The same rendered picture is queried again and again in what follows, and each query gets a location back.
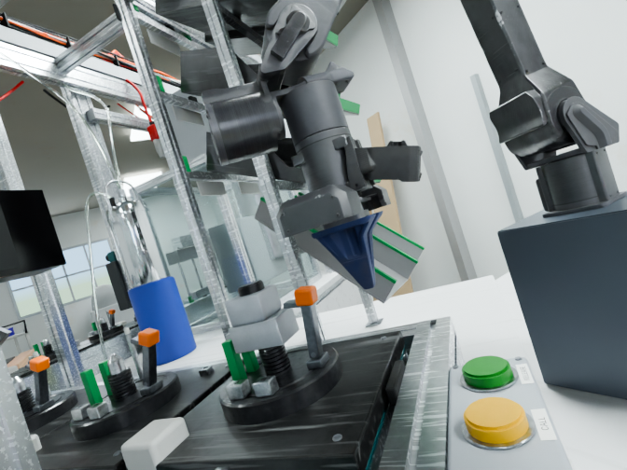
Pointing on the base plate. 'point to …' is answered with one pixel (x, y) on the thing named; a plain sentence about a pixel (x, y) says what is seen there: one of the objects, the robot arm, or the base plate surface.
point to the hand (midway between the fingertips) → (359, 255)
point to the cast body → (258, 318)
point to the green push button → (487, 371)
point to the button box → (513, 460)
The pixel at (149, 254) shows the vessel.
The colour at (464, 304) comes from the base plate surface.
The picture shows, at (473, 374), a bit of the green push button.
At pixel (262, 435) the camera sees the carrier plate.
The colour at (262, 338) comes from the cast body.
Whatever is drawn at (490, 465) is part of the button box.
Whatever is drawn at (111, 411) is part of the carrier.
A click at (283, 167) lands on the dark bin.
